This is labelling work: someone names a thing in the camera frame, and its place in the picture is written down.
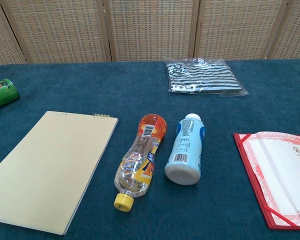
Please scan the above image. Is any spiral bound lined notepad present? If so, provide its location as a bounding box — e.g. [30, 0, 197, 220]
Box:
[0, 110, 119, 236]

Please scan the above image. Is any teal tablecloth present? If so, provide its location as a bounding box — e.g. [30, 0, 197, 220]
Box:
[0, 58, 300, 240]

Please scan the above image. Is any clear bottle with yellow cap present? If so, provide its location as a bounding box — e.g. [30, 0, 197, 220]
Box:
[113, 113, 168, 212]

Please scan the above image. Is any light blue milk bottle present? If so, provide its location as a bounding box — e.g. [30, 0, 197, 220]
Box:
[164, 113, 207, 186]

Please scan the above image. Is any striped cloth in plastic bag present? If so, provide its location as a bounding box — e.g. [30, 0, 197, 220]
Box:
[165, 57, 249, 98]

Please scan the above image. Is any woven folding screen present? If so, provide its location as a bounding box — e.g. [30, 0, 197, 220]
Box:
[0, 0, 300, 67]

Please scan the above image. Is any red certificate folder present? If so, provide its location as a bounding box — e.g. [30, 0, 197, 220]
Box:
[233, 131, 300, 230]

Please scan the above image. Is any green cylindrical can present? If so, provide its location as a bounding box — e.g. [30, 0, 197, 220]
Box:
[0, 78, 21, 113]

